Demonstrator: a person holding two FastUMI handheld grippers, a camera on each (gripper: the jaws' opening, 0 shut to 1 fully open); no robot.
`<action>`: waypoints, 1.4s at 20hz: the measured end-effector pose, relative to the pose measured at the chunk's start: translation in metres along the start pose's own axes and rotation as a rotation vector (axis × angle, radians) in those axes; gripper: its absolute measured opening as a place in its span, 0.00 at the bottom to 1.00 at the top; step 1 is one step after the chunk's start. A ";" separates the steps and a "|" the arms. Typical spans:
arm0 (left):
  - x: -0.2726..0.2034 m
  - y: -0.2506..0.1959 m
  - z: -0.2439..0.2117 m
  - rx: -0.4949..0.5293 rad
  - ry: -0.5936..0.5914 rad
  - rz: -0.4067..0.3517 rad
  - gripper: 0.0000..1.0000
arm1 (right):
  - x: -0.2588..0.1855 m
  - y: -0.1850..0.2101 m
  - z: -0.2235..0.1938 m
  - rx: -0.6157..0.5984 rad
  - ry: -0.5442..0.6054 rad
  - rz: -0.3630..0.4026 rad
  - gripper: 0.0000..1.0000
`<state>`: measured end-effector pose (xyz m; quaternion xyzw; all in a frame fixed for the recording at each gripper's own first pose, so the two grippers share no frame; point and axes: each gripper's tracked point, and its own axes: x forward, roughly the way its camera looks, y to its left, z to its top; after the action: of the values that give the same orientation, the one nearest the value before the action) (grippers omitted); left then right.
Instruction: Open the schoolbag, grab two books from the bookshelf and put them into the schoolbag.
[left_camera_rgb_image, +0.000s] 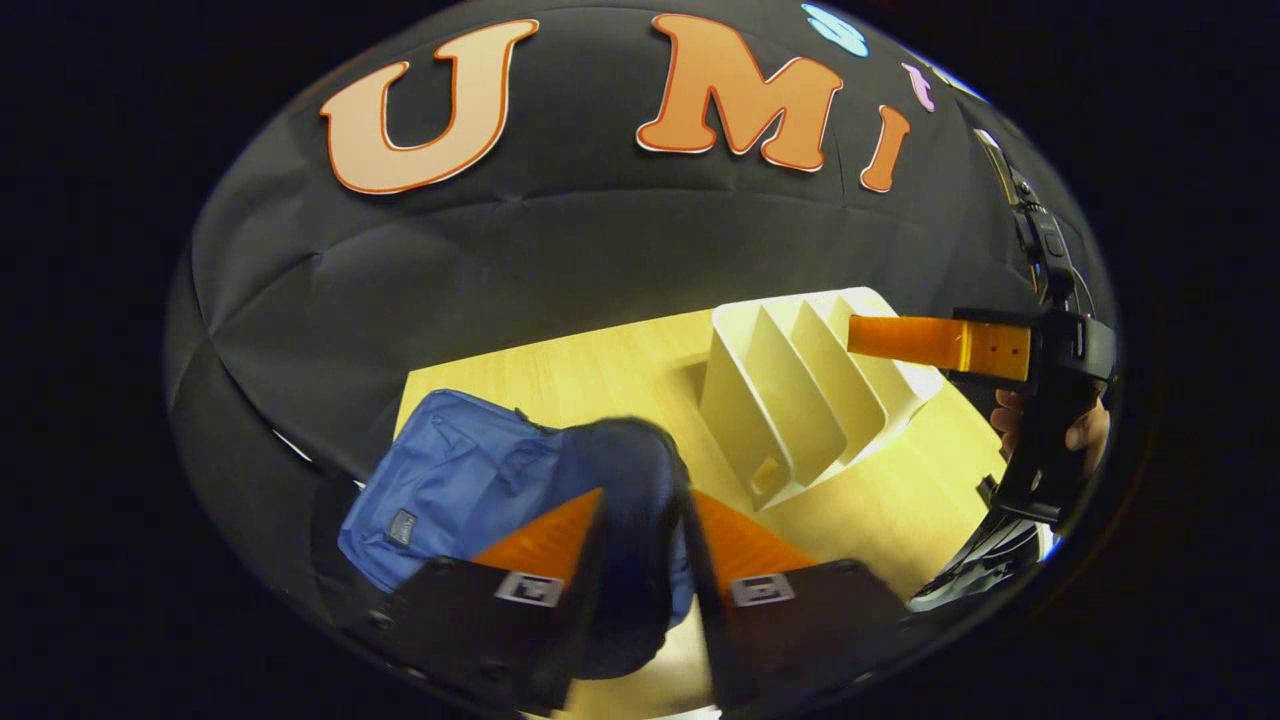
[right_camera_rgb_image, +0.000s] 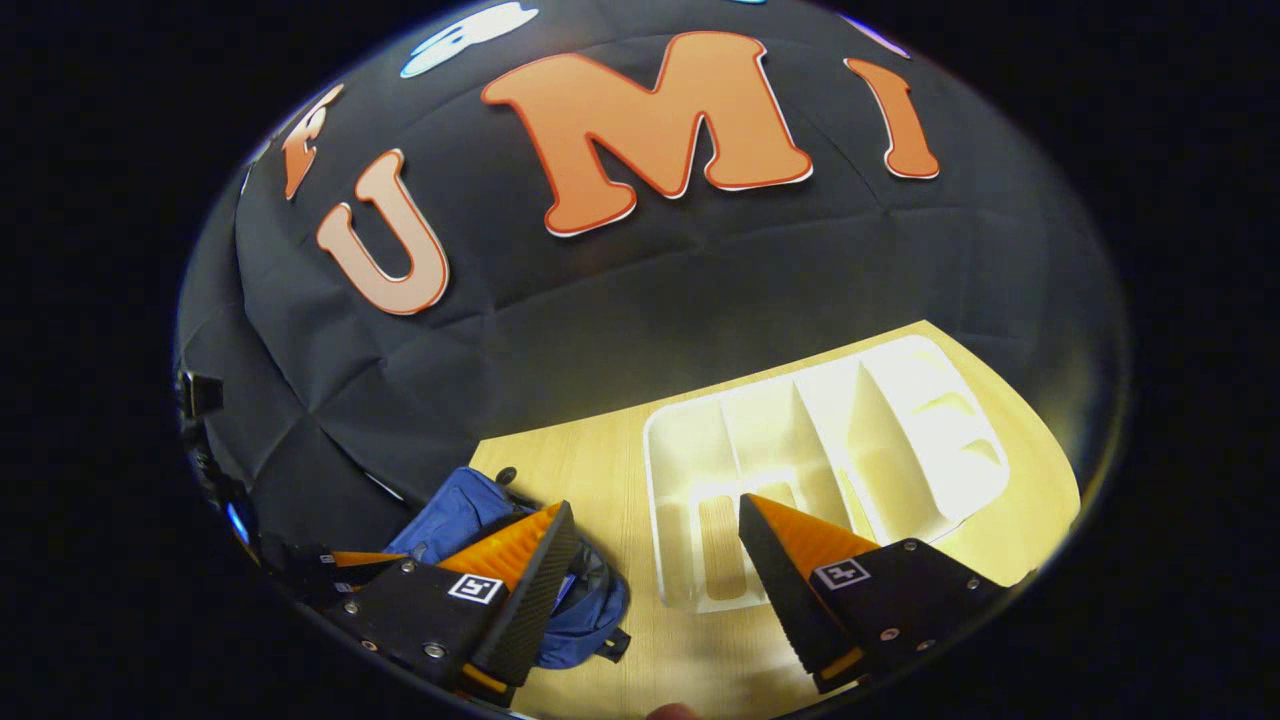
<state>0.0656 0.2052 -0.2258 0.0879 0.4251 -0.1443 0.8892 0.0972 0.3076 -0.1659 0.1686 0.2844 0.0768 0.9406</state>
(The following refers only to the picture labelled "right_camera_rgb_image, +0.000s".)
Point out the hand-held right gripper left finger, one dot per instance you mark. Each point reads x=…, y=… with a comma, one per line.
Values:
x=530, y=610

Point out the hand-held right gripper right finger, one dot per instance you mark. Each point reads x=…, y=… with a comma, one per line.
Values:
x=785, y=590

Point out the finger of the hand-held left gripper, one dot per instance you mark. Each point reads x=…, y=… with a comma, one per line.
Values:
x=350, y=572

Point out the blue schoolbag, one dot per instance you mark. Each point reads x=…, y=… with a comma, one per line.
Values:
x=450, y=510

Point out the white plastic bookshelf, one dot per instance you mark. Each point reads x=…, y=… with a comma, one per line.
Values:
x=900, y=440

